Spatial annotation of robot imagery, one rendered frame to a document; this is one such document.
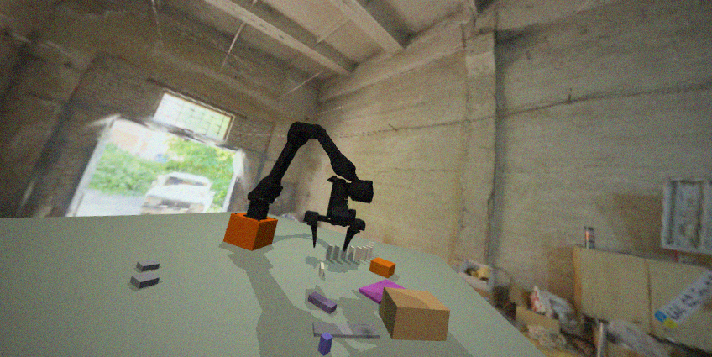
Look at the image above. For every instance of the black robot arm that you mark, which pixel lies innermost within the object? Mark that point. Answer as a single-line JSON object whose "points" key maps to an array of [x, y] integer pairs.
{"points": [[269, 187]]}

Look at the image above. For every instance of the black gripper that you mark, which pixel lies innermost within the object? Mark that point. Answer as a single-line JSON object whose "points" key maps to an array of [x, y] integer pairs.
{"points": [[311, 217]]}

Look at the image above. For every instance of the blue rectangular block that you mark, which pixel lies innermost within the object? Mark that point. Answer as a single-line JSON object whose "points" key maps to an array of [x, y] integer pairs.
{"points": [[325, 343]]}

